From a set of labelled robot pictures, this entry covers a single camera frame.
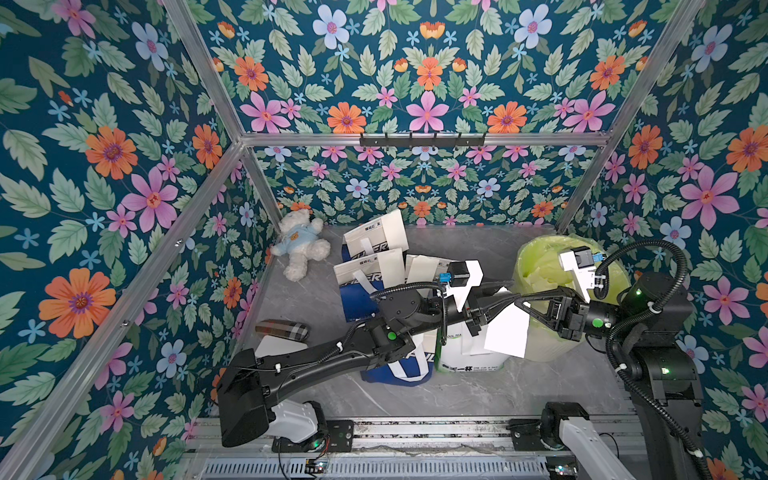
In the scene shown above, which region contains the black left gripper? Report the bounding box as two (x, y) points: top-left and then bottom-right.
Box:
(394, 275), (506, 339)

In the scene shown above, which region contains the white trash bin green liner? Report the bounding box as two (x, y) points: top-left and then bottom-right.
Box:
(513, 235), (630, 362)

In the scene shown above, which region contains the white bag green top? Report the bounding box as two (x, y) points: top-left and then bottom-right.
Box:
(435, 323), (509, 372)

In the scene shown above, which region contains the blue white tote bag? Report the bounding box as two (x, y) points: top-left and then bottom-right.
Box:
(360, 334), (434, 387)
(341, 210), (409, 261)

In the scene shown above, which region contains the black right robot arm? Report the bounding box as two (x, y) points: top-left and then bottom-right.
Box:
(513, 240), (711, 479)

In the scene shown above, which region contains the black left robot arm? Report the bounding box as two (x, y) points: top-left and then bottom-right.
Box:
(216, 282), (521, 448)

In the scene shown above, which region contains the middle right blue white bag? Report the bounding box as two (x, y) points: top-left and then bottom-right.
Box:
(405, 254), (453, 284)

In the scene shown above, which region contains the middle left blue white bag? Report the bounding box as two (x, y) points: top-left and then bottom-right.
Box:
(334, 248), (405, 323)

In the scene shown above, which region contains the white teddy bear blue shirt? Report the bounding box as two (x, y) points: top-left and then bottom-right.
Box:
(270, 209), (331, 282)

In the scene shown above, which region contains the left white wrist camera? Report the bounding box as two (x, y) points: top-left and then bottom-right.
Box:
(438, 260), (483, 312)

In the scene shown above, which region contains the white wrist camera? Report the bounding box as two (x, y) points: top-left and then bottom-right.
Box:
(558, 246), (606, 303)
(438, 260), (483, 312)

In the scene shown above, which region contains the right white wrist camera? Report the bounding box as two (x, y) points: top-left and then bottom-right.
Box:
(558, 246), (606, 303)

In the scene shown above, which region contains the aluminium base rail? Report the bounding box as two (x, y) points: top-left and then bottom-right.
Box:
(191, 415), (685, 480)

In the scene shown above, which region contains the plaid box near wall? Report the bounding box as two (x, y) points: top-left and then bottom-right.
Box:
(254, 319), (310, 342)

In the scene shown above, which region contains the black wall hook rail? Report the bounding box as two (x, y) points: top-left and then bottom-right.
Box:
(358, 133), (486, 149)

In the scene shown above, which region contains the white pad near wall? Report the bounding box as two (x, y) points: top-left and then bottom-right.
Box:
(254, 335), (308, 358)

